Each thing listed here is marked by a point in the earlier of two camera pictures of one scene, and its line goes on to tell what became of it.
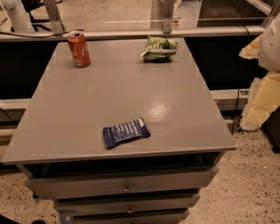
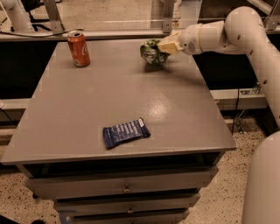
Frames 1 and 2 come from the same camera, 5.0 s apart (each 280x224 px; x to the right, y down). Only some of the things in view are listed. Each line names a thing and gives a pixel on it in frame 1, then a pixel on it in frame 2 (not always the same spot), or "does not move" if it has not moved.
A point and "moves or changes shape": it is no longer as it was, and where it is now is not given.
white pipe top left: (20, 19) does not move
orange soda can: (79, 48) does not move
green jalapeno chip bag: (158, 49) moves or changes shape
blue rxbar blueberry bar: (135, 129) does not move
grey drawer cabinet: (157, 178) does not move
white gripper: (270, 48) -> (189, 39)
